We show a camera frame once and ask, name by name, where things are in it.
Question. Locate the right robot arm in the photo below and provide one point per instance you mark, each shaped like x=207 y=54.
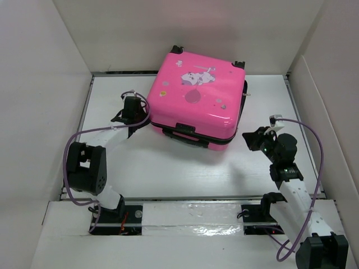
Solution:
x=313 y=241

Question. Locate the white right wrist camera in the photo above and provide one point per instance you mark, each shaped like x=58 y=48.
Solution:
x=276 y=124

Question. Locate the pink hard-shell suitcase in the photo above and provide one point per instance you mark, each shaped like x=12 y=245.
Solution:
x=197 y=99

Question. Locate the white foam block rail cover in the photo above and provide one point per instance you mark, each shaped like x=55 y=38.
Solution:
x=191 y=219

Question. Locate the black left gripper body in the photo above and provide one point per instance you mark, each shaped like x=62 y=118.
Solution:
x=141 y=115

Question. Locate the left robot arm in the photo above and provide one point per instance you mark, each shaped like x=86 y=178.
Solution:
x=85 y=158

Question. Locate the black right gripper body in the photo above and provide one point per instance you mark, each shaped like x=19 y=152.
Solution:
x=275 y=158

